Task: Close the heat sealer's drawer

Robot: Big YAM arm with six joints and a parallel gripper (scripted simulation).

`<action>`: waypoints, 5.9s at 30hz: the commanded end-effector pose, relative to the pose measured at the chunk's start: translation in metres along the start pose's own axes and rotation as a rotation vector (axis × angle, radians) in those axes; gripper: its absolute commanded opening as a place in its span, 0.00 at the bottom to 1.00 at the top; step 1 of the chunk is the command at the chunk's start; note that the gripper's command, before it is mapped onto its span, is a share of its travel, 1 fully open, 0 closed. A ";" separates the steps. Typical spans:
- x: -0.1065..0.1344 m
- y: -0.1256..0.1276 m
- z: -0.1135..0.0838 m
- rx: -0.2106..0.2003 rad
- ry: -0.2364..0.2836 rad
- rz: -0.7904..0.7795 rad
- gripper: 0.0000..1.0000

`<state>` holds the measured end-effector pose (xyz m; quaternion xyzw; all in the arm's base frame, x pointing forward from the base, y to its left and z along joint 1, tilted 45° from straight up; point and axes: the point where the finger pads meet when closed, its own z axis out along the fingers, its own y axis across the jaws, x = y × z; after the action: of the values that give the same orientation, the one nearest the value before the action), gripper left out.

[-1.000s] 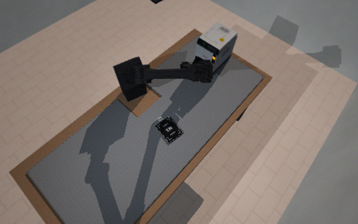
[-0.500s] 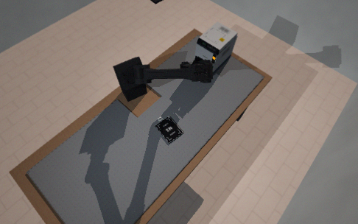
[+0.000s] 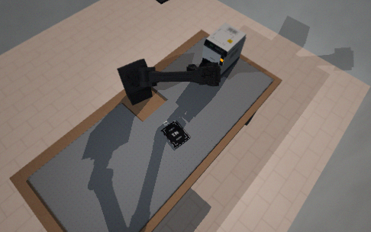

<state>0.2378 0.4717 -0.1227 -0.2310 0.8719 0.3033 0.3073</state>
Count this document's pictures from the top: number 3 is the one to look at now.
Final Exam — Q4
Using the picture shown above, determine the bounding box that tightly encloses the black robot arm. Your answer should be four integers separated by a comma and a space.
126, 63, 221, 87

